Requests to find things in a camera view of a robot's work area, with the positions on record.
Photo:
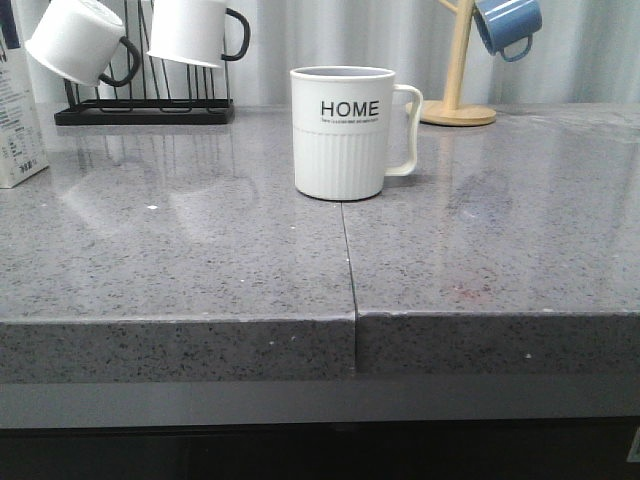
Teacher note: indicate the tilted white mug black handle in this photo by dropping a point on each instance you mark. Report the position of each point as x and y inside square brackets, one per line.
[78, 39]

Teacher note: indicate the white HOME mug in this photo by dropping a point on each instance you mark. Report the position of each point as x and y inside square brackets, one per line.
[340, 124]

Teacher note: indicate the blue white milk carton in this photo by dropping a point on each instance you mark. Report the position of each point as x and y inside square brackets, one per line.
[22, 146]

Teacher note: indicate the wooden mug tree stand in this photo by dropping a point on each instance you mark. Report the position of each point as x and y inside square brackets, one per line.
[450, 111]

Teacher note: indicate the blue enamel mug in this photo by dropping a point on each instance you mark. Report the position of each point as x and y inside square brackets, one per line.
[507, 27]

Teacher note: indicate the black wire mug rack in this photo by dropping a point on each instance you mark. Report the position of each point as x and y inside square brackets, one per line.
[163, 92]

